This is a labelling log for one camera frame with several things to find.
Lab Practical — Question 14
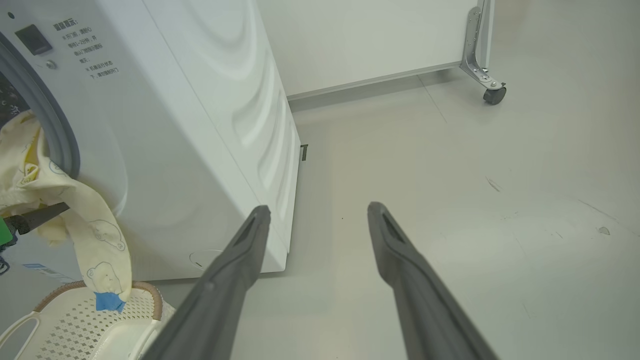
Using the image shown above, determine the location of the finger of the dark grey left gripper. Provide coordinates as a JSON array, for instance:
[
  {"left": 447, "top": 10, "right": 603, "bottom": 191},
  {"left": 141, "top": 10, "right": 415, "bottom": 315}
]
[{"left": 4, "top": 202, "right": 71, "bottom": 236}]

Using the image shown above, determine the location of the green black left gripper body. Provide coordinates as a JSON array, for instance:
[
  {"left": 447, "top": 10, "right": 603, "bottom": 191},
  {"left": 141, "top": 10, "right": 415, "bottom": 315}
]
[{"left": 0, "top": 216, "right": 15, "bottom": 247}]

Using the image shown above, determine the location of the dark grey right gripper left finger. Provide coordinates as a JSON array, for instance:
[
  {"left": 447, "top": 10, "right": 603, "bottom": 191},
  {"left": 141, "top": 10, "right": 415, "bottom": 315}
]
[{"left": 141, "top": 204, "right": 272, "bottom": 360}]

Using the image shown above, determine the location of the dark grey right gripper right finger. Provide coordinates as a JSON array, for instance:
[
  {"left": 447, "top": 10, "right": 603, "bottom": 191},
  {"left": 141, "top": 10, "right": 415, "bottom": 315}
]
[{"left": 367, "top": 201, "right": 501, "bottom": 360}]

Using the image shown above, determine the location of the cream garment with blue trim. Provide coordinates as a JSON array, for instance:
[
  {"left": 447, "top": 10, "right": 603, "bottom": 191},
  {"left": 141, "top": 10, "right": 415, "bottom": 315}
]
[{"left": 0, "top": 110, "right": 133, "bottom": 313}]

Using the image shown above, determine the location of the cream perforated laundry basket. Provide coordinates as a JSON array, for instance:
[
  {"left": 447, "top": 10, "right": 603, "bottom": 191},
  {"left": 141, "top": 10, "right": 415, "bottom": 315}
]
[{"left": 0, "top": 280, "right": 177, "bottom": 360}]

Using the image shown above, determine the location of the white washing machine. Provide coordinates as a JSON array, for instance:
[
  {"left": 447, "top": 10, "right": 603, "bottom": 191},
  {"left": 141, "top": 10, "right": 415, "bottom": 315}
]
[{"left": 0, "top": 0, "right": 302, "bottom": 283}]

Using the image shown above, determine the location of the blue white energy label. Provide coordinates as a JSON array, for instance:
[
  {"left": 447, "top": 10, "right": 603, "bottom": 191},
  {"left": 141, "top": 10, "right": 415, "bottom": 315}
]
[{"left": 22, "top": 262, "right": 76, "bottom": 285}]

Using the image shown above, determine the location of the black caster wheel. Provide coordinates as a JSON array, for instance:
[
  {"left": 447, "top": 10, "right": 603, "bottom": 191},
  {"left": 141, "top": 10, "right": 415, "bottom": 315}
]
[{"left": 482, "top": 81, "right": 508, "bottom": 106}]

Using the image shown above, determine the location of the white partition panel metal foot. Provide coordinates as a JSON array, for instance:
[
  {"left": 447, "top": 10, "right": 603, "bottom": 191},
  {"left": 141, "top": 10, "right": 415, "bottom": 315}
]
[{"left": 257, "top": 0, "right": 501, "bottom": 101}]

